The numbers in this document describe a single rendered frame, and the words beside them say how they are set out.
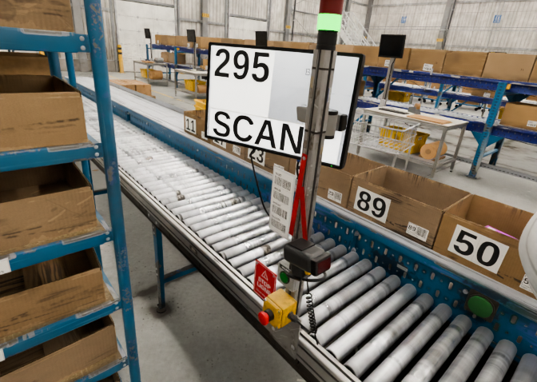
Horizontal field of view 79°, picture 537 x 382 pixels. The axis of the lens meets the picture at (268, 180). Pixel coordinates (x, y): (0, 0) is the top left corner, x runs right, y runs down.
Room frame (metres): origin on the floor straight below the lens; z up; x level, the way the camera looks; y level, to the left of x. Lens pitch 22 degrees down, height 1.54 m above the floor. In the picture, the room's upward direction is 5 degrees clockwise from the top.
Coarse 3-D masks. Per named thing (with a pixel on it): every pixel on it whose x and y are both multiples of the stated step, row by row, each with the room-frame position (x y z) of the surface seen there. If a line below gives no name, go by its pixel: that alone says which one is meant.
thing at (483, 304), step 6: (468, 300) 0.88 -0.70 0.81; (474, 300) 0.87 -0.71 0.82; (480, 300) 0.85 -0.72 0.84; (486, 300) 0.85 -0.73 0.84; (468, 306) 0.87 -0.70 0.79; (474, 306) 0.86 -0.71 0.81; (480, 306) 0.85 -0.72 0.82; (486, 306) 0.84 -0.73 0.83; (474, 312) 0.86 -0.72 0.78; (480, 312) 0.84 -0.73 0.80; (486, 312) 0.84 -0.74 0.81
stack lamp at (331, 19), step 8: (320, 0) 0.78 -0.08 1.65; (328, 0) 0.76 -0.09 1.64; (336, 0) 0.76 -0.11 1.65; (320, 8) 0.77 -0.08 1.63; (328, 8) 0.76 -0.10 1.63; (336, 8) 0.76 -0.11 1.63; (320, 16) 0.77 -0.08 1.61; (328, 16) 0.76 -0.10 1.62; (336, 16) 0.76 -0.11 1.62; (320, 24) 0.77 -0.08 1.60; (328, 24) 0.76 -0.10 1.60; (336, 24) 0.76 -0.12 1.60
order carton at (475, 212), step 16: (464, 208) 1.21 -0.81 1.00; (480, 208) 1.22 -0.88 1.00; (496, 208) 1.18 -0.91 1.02; (512, 208) 1.15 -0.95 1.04; (448, 224) 1.04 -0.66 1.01; (464, 224) 1.00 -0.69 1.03; (480, 224) 1.21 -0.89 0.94; (496, 224) 1.17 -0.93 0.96; (512, 224) 1.13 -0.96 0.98; (448, 240) 1.03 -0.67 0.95; (496, 240) 0.93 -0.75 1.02; (512, 240) 0.90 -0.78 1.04; (448, 256) 1.02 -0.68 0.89; (512, 256) 0.89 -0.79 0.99; (480, 272) 0.94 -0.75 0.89; (512, 272) 0.88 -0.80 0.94
